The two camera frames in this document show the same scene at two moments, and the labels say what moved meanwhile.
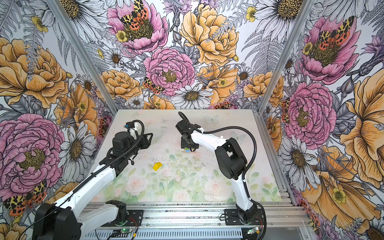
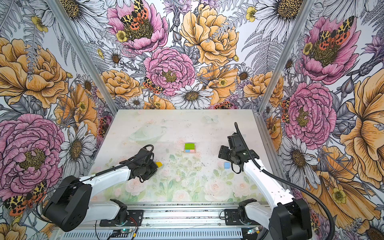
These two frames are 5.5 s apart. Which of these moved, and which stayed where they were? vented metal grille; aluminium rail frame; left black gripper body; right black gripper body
Moved: left black gripper body; right black gripper body
Stayed: aluminium rail frame; vented metal grille
